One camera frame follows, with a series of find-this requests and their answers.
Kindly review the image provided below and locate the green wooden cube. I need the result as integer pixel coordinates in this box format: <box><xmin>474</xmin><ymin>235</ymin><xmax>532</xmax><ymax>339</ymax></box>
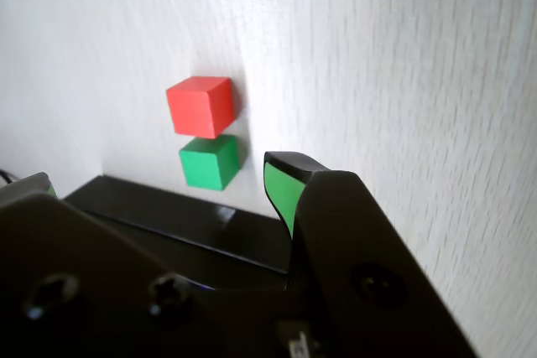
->
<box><xmin>178</xmin><ymin>134</ymin><xmax>242</xmax><ymax>193</ymax></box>

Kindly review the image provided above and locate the red wooden cube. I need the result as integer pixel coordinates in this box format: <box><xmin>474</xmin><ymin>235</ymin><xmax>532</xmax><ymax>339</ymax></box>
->
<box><xmin>165</xmin><ymin>75</ymin><xmax>235</xmax><ymax>141</ymax></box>

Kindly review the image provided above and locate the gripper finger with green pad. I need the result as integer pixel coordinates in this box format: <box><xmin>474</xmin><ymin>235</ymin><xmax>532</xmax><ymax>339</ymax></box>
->
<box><xmin>0</xmin><ymin>171</ymin><xmax>226</xmax><ymax>358</ymax></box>
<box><xmin>263</xmin><ymin>150</ymin><xmax>480</xmax><ymax>358</ymax></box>

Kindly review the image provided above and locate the black box lid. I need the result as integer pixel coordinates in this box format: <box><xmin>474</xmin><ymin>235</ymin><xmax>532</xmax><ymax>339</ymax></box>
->
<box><xmin>62</xmin><ymin>174</ymin><xmax>293</xmax><ymax>276</ymax></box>

